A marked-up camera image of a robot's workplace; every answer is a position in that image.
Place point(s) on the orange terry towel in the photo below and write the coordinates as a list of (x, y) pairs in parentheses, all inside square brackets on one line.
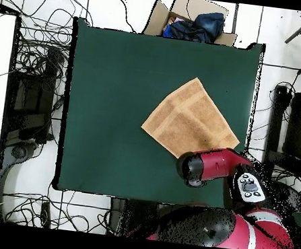
[(192, 118)]

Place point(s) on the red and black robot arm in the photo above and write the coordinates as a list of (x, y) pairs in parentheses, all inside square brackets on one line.
[(216, 165)]

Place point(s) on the dark green table cloth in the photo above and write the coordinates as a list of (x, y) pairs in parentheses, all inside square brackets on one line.
[(119, 71)]

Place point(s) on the cardboard box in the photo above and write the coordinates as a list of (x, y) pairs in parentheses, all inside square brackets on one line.
[(155, 16)]

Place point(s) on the blue clothes pile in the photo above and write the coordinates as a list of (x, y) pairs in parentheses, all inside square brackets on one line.
[(206, 23)]

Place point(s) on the grey chair base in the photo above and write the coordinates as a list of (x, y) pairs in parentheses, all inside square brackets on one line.
[(291, 196), (19, 151)]

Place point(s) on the long black power brick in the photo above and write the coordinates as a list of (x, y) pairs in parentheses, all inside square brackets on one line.
[(46, 213)]

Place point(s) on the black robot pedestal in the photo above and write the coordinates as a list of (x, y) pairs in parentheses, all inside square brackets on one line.
[(134, 214)]

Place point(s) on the black metal frame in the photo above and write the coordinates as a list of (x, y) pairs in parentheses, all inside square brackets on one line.
[(275, 126), (49, 76)]

